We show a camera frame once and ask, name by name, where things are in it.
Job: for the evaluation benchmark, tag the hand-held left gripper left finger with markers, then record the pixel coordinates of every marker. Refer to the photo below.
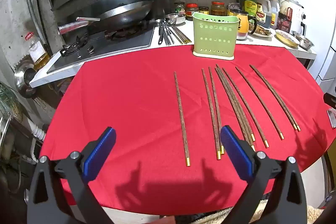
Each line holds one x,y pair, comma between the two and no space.
101,153

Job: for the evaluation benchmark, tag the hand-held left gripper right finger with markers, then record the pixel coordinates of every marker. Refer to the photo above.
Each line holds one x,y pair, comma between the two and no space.
236,153

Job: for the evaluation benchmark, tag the row of wooden chopsticks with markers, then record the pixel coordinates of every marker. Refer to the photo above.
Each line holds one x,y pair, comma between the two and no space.
235,106

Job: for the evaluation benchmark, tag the green plastic utensil basket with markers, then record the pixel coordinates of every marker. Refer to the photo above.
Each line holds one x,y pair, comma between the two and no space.
215,37

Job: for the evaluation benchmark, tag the white refrigerator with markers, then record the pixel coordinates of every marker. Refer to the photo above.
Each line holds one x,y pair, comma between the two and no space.
328,69

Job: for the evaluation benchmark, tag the red tablecloth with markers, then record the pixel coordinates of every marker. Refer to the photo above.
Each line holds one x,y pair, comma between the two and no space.
131,108

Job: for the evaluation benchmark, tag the white drain pipe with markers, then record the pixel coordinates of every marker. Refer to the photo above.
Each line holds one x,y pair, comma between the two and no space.
36,130

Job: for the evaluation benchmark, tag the yellow-rimmed bowl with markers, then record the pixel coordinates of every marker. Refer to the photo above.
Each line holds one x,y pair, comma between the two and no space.
286,39

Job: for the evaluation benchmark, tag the white rice cooker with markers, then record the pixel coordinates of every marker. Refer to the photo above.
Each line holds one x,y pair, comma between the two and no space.
298,15

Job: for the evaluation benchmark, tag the plate with food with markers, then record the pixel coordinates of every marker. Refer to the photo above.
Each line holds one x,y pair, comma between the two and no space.
261,31

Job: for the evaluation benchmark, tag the black gas stove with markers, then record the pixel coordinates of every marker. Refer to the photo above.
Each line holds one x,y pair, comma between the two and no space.
118,45

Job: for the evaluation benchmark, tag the white plastic jug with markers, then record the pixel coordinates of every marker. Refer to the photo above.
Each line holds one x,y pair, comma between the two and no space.
263,10

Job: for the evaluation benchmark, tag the yellow mug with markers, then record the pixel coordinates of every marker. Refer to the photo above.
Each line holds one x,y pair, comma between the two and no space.
242,26

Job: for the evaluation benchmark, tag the cooking oil bottle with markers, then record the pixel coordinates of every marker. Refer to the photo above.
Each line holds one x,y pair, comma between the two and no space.
36,53

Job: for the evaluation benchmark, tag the green-label yellow-cap bottle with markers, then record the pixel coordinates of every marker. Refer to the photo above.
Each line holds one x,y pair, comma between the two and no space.
250,5

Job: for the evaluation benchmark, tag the bundle of metal chopsticks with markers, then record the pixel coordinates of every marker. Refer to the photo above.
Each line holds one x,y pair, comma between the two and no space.
176,33

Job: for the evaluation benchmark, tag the dark glass jar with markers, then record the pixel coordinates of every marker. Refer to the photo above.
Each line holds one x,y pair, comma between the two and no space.
233,7

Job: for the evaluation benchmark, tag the steel wok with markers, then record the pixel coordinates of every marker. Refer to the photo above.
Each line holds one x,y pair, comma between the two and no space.
126,14

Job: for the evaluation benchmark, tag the small yellow-label jar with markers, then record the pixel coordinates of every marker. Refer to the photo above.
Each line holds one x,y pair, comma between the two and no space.
204,10

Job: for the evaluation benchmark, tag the small steel bowl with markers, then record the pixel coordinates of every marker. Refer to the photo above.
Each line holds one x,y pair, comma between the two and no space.
175,18

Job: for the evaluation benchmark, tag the red-lidded chili sauce jar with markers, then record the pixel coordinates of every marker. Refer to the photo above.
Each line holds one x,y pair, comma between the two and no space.
192,12

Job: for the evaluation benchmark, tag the green-label sauce jar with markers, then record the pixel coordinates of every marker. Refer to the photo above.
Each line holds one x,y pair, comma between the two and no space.
179,9

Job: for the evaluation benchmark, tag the metal duct pipe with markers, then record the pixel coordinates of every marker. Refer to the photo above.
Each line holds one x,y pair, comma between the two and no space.
30,3

